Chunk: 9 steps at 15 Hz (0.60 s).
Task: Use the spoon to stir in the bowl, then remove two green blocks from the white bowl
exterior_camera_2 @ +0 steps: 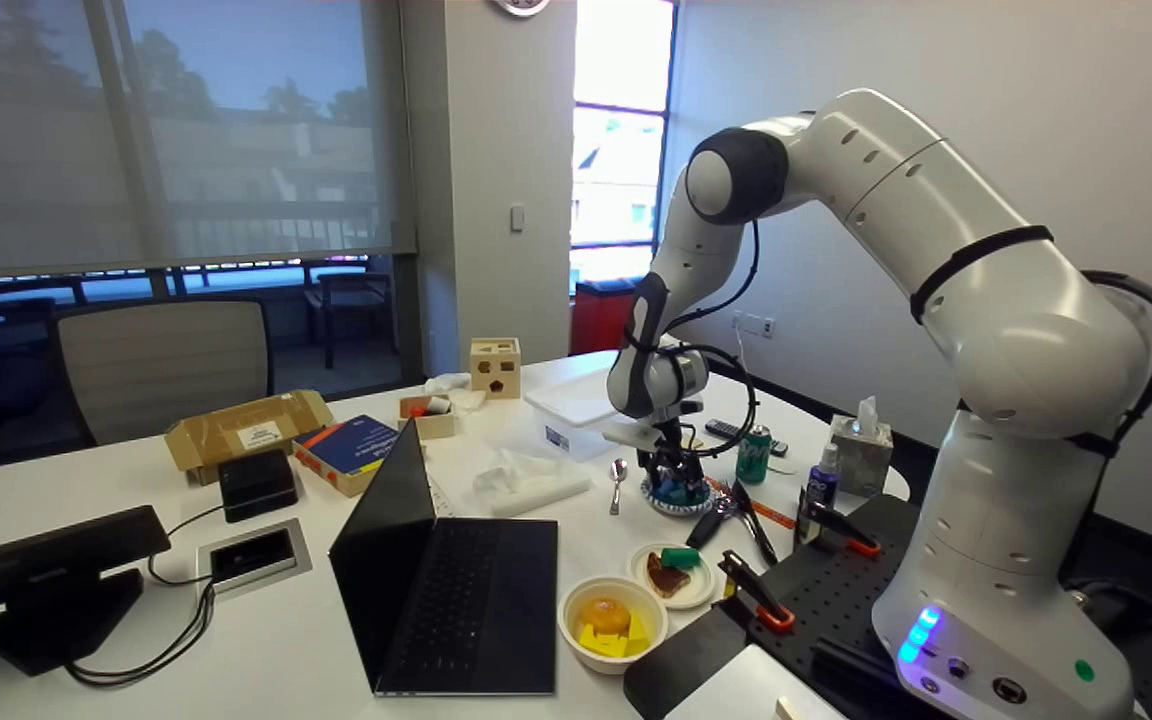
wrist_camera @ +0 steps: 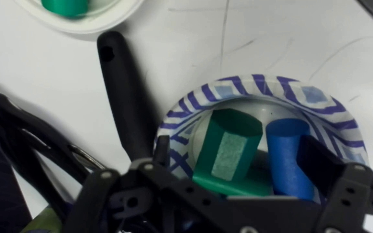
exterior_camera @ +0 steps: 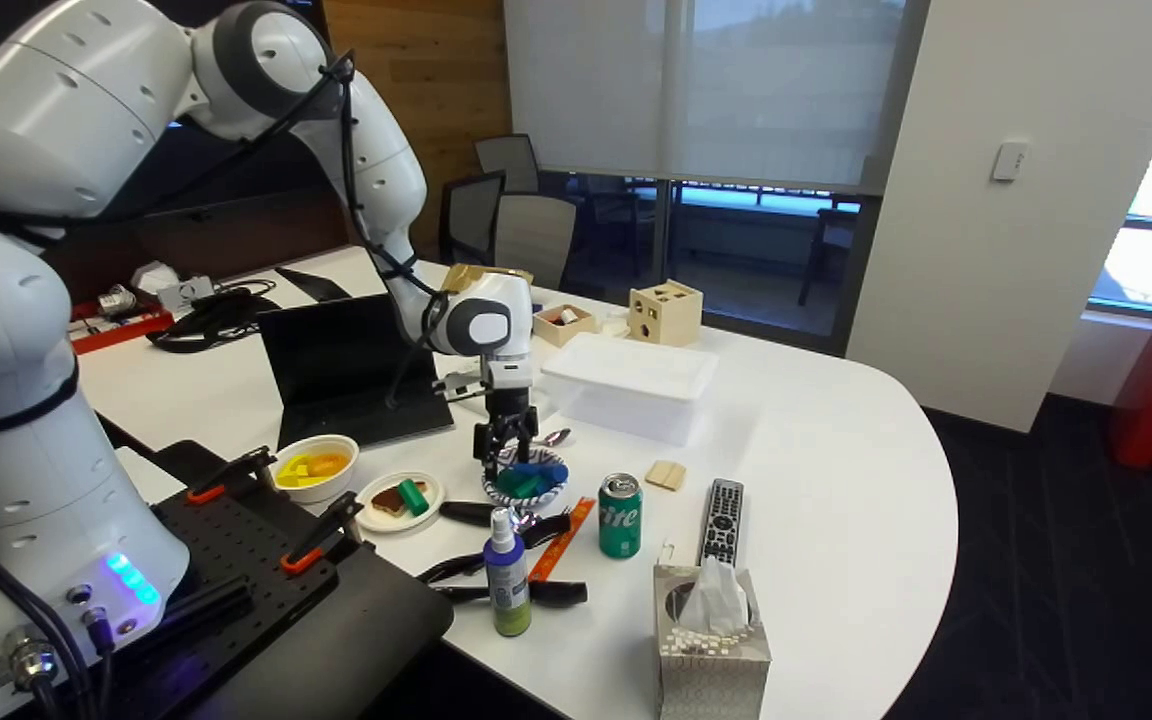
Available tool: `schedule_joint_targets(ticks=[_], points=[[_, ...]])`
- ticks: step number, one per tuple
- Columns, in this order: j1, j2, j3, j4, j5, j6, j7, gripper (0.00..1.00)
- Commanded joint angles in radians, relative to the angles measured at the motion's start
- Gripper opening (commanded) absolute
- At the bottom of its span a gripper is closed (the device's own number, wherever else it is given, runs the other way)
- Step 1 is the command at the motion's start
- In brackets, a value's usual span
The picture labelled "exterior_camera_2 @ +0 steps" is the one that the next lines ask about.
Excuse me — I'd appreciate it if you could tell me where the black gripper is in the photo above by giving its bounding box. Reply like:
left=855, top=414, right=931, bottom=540
left=639, top=425, right=712, bottom=511

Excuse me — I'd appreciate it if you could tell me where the metal spoon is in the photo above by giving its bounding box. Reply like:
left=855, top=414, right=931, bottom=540
left=604, top=458, right=631, bottom=522

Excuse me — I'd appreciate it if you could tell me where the green toy block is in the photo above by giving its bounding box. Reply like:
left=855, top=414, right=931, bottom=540
left=655, top=545, right=707, bottom=575

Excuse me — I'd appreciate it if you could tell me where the white bowl with toy blocks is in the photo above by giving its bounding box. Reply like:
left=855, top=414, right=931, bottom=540
left=635, top=477, right=720, bottom=525

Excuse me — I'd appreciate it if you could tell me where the white bowl with yellow contents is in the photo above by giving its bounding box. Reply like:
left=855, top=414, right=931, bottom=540
left=555, top=574, right=672, bottom=680

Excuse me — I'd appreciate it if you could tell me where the thick black marker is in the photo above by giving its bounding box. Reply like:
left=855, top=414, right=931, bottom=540
left=685, top=505, right=726, bottom=553

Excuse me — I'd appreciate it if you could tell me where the grey remote control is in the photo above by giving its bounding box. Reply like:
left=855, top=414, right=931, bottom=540
left=707, top=418, right=793, bottom=459

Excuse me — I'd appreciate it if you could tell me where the green soda can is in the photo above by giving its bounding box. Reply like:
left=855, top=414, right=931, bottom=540
left=731, top=425, right=776, bottom=489

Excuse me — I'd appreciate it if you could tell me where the long black tool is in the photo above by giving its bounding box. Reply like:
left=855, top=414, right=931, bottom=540
left=726, top=480, right=789, bottom=574

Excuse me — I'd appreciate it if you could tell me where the brown bread piece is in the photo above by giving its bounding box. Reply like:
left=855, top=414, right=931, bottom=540
left=645, top=553, right=690, bottom=600

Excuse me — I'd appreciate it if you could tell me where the orange marker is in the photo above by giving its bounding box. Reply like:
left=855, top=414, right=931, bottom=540
left=712, top=480, right=799, bottom=534

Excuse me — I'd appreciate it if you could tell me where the small white plate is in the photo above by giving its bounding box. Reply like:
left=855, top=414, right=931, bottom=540
left=627, top=540, right=724, bottom=615

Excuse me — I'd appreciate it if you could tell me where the white plastic lidded container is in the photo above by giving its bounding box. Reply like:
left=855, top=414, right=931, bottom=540
left=520, top=369, right=631, bottom=464

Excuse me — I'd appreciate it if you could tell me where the black clamp with orange tip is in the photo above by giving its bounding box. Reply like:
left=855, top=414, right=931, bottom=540
left=806, top=502, right=886, bottom=565
left=716, top=547, right=799, bottom=635

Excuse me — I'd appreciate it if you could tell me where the clear plastic bag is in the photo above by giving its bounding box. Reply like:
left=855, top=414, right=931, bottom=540
left=458, top=445, right=595, bottom=522

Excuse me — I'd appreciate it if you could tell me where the red bin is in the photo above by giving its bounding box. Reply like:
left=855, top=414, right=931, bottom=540
left=568, top=278, right=649, bottom=355

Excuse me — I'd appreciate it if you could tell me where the grey tissue box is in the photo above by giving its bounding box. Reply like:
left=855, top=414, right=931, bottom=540
left=825, top=391, right=896, bottom=502

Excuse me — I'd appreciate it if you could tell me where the black mounting board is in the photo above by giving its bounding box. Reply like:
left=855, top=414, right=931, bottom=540
left=621, top=491, right=950, bottom=720

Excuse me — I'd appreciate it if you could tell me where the wooden shape sorter cube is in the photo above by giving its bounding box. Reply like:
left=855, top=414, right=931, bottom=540
left=468, top=332, right=524, bottom=403

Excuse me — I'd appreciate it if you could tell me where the white paper sheet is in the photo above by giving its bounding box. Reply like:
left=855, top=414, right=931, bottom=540
left=662, top=639, right=849, bottom=720

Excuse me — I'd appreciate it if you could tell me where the black open laptop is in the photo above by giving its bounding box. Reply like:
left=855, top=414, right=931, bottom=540
left=328, top=421, right=565, bottom=701

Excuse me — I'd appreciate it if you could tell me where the blue and orange book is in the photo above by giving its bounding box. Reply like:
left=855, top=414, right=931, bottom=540
left=291, top=414, right=405, bottom=502

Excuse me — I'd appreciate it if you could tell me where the dark background chair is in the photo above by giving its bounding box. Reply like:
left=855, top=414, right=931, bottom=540
left=301, top=256, right=399, bottom=374

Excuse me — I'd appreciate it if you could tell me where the small black box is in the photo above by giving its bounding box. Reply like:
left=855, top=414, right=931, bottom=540
left=215, top=445, right=305, bottom=525

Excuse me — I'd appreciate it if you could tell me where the table power outlet panel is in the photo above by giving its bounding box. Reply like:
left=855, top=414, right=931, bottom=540
left=196, top=515, right=316, bottom=594

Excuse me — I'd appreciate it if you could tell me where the cardboard box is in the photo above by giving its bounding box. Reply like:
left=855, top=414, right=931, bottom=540
left=158, top=387, right=336, bottom=489

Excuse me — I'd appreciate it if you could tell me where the padded office chair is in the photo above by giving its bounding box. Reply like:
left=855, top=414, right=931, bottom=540
left=50, top=297, right=274, bottom=447

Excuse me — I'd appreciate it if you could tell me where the grey roller window blind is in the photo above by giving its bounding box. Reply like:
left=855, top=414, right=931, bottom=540
left=0, top=0, right=399, bottom=286

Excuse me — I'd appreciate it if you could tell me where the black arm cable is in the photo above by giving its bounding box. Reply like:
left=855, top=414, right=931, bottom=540
left=677, top=217, right=763, bottom=464

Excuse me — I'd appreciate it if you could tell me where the black display cable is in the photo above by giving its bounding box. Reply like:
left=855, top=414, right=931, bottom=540
left=65, top=495, right=228, bottom=693

